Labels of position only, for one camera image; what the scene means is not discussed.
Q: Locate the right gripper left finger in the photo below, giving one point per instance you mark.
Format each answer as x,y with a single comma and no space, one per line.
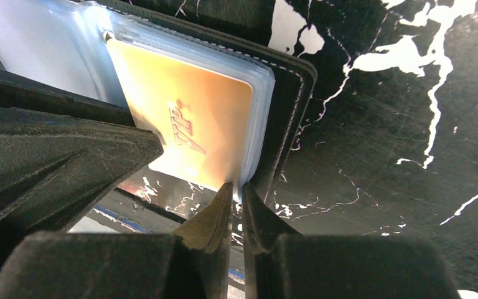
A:
190,262

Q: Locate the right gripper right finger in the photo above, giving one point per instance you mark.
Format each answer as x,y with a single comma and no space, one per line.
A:
280,262

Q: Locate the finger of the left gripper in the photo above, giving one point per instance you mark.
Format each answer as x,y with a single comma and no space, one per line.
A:
60,153

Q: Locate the gold VIP card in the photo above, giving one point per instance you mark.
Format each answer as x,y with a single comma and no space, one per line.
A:
200,116

